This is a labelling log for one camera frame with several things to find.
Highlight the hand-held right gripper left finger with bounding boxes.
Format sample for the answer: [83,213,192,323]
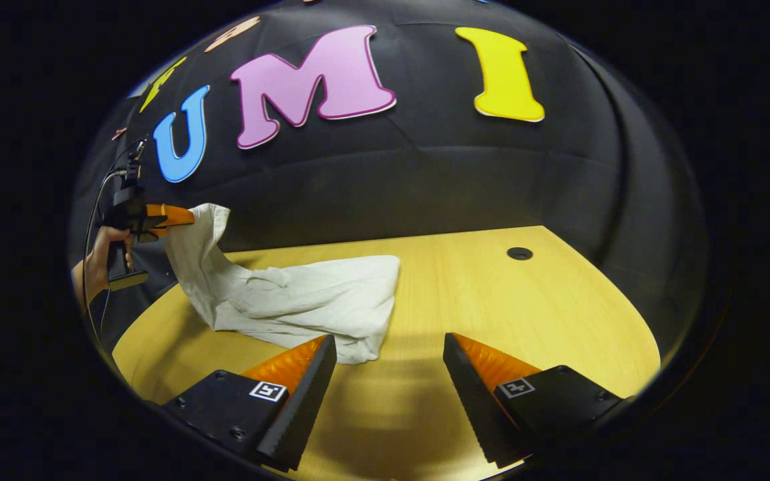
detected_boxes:
[161,335,338,472]

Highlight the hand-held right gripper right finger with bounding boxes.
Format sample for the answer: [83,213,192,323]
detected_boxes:
[442,333,624,469]

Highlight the white jeans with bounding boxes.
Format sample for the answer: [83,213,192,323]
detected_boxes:
[163,203,402,365]

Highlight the black backdrop cloth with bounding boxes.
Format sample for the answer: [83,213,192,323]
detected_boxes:
[70,0,708,375]

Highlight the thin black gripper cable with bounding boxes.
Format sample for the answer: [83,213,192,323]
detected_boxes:
[82,139,148,343]

